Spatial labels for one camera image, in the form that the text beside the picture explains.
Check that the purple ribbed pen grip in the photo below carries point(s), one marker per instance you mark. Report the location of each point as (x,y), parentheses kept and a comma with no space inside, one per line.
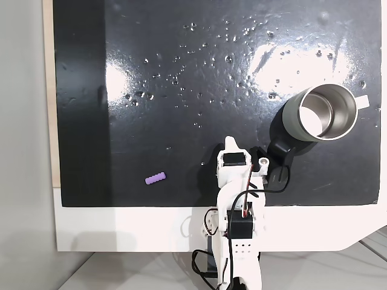
(155,178)

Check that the steel cup green outside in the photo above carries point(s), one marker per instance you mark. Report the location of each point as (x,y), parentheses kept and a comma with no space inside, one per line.
(291,117)

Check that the black glossy mat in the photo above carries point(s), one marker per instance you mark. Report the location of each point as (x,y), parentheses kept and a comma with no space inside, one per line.
(151,121)

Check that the white tape strip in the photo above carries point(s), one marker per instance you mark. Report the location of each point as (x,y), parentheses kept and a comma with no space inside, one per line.
(362,101)

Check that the beige wooden board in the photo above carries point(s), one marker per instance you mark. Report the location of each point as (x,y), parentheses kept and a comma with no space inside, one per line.
(48,90)

